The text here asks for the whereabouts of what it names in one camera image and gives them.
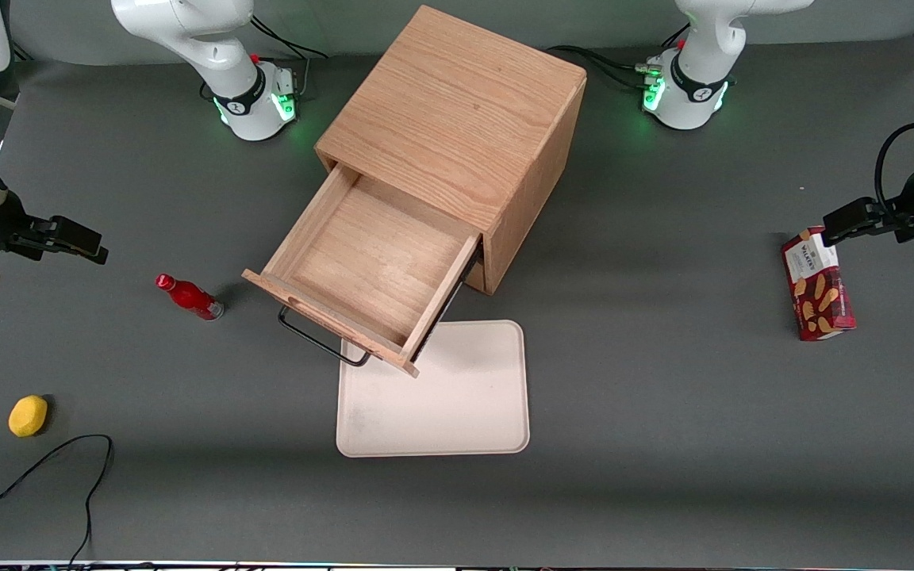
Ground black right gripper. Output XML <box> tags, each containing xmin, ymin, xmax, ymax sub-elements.
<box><xmin>0</xmin><ymin>194</ymin><xmax>109</xmax><ymax>266</ymax></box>

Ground black metal drawer handle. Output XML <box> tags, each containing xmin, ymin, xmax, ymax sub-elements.
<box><xmin>277</xmin><ymin>305</ymin><xmax>373</xmax><ymax>369</ymax></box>

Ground oak drawer with wide handle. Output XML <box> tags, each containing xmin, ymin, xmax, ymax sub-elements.
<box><xmin>241</xmin><ymin>162</ymin><xmax>484</xmax><ymax>378</ymax></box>

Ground oak wooden drawer cabinet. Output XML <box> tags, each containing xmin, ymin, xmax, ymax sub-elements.
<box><xmin>314</xmin><ymin>5</ymin><xmax>588</xmax><ymax>296</ymax></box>

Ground red shortbread cookie box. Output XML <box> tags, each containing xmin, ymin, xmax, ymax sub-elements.
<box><xmin>781</xmin><ymin>226</ymin><xmax>857</xmax><ymax>343</ymax></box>

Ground red bottle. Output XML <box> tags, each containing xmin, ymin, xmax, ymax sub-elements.
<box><xmin>155</xmin><ymin>274</ymin><xmax>225</xmax><ymax>322</ymax></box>

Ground yellow lemon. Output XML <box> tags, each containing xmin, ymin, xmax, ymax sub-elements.
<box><xmin>8</xmin><ymin>395</ymin><xmax>49</xmax><ymax>439</ymax></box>

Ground cream plastic tray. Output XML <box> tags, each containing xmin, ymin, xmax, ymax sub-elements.
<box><xmin>336</xmin><ymin>320</ymin><xmax>531</xmax><ymax>458</ymax></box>

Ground thin black cable on table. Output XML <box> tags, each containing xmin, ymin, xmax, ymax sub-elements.
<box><xmin>0</xmin><ymin>434</ymin><xmax>115</xmax><ymax>567</ymax></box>

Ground black right arm base cable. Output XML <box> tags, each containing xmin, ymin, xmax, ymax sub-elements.
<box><xmin>249</xmin><ymin>14</ymin><xmax>329</xmax><ymax>102</ymax></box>

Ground black arm base cable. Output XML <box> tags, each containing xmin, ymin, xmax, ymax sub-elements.
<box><xmin>546</xmin><ymin>24</ymin><xmax>692</xmax><ymax>93</ymax></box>
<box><xmin>249</xmin><ymin>14</ymin><xmax>329</xmax><ymax>102</ymax></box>

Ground black left arm base cable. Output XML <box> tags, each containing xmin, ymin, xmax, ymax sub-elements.
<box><xmin>546</xmin><ymin>24</ymin><xmax>692</xmax><ymax>93</ymax></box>

